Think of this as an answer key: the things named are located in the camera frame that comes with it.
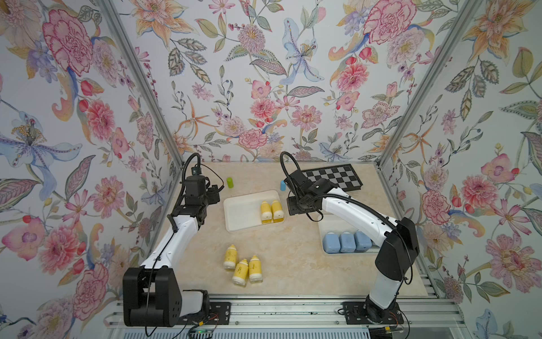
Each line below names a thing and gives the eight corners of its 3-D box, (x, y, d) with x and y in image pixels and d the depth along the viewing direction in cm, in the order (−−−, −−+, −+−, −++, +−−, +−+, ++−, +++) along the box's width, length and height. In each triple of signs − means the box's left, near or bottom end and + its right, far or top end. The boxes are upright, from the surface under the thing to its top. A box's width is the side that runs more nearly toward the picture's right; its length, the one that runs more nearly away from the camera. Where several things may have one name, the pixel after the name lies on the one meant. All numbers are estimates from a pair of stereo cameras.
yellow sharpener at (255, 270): (250, 283, 83) (248, 277, 76) (251, 262, 88) (249, 255, 81) (262, 283, 83) (261, 277, 76) (262, 262, 88) (262, 255, 81)
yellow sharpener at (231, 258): (226, 272, 85) (222, 265, 79) (228, 252, 90) (225, 244, 84) (237, 272, 85) (234, 266, 79) (239, 252, 90) (237, 244, 84)
